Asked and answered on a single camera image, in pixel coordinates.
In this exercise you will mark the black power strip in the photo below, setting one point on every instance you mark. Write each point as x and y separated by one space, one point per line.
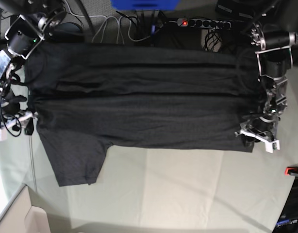
204 24

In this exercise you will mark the right red black clamp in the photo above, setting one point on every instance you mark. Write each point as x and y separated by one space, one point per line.
292 171

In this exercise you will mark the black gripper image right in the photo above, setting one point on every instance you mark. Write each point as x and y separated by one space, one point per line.
262 123

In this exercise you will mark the light green table cloth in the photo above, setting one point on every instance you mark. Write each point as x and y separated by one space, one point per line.
163 190

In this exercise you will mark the blue box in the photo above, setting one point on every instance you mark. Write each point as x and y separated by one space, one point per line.
145 4

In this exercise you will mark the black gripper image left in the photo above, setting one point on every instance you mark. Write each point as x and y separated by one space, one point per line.
12 105

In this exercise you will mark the beige plastic bin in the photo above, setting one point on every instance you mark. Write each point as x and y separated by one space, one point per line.
20 216

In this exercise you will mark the black round stool seat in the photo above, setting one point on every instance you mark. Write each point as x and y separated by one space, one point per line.
68 32

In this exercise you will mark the dark grey t-shirt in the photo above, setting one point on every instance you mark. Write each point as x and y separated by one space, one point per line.
89 97

